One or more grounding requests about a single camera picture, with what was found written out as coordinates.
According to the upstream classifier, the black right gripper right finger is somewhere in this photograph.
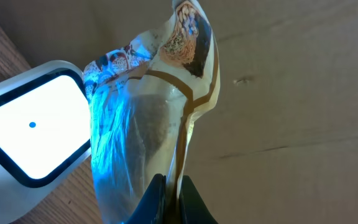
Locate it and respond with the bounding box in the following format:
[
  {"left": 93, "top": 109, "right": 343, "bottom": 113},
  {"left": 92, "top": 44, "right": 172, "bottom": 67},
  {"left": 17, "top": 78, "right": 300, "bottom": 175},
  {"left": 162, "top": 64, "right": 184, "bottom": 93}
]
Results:
[{"left": 180, "top": 175, "right": 218, "bottom": 224}]

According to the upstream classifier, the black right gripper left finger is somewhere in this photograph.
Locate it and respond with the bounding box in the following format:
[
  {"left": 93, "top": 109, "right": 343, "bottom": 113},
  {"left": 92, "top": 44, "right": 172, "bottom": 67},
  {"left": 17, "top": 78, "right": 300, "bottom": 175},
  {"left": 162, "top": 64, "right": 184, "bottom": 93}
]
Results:
[{"left": 126, "top": 174, "right": 165, "bottom": 224}]

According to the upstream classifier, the beige porridge pouch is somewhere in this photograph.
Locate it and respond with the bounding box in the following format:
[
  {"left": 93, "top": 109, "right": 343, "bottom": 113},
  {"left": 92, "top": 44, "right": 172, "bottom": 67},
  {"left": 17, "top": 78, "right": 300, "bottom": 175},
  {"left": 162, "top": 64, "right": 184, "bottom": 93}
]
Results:
[{"left": 83, "top": 0, "right": 220, "bottom": 223}]

